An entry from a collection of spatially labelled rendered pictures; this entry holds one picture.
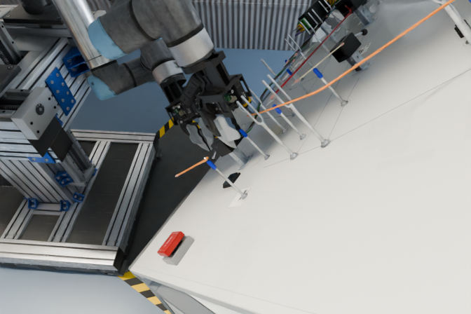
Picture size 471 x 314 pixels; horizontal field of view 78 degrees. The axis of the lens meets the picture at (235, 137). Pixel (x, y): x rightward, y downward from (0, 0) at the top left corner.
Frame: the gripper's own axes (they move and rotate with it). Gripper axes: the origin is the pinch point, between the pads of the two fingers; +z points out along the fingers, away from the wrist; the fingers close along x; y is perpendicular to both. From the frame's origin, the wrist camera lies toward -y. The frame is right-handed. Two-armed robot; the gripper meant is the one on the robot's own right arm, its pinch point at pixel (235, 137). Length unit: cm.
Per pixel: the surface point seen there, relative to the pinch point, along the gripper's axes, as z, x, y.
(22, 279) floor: 54, -66, -141
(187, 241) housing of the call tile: 6.0, -23.4, 1.1
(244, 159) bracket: 8.1, 0.7, -2.3
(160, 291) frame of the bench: 29.9, -32.0, -22.3
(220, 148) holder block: 1.8, -2.2, -4.3
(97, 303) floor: 75, -52, -104
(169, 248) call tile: 4.3, -26.4, 0.1
